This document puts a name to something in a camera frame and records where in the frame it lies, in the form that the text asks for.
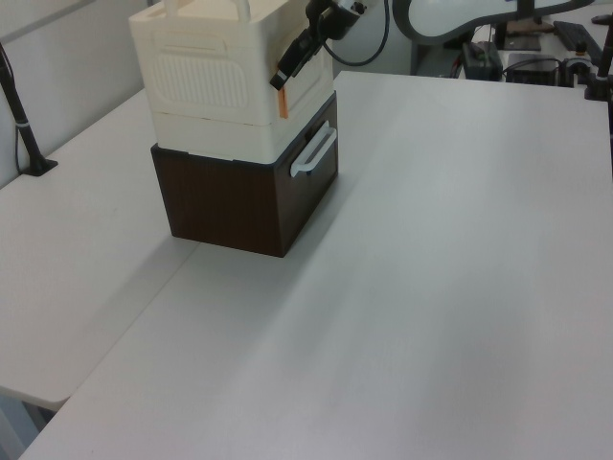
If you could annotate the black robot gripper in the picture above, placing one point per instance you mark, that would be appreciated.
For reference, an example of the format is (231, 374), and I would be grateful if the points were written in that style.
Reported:
(335, 24)

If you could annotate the cream cabinet door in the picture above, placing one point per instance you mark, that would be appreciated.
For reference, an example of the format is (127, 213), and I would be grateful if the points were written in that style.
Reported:
(306, 91)

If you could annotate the orange door pull tag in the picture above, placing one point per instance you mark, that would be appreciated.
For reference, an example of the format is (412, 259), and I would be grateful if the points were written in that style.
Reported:
(283, 101)

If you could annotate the cream plastic cabinet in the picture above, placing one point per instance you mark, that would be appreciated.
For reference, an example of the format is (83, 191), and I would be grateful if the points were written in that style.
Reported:
(206, 81)

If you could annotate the curved white grey desk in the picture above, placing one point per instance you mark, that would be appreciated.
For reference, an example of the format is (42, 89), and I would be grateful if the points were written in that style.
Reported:
(445, 16)

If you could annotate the dark brown drawer box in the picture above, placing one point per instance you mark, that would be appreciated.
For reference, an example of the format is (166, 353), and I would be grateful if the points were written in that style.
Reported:
(230, 206)

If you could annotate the black green device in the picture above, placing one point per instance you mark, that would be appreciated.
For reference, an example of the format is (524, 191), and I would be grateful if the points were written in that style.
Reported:
(481, 60)

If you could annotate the black box device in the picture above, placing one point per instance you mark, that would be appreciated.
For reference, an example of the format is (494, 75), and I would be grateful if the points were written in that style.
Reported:
(532, 68)

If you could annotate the black monitor stand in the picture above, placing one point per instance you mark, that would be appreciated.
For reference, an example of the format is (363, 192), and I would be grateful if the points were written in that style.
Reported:
(531, 9)

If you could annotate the black keyboard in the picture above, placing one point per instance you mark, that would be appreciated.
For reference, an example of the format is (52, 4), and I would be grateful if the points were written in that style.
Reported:
(577, 33)

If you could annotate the black pole with flat base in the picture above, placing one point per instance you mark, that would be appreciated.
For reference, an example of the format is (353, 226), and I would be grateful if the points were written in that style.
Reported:
(21, 124)

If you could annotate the black computer mouse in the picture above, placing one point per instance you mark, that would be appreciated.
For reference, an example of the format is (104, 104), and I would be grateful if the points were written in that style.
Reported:
(602, 19)

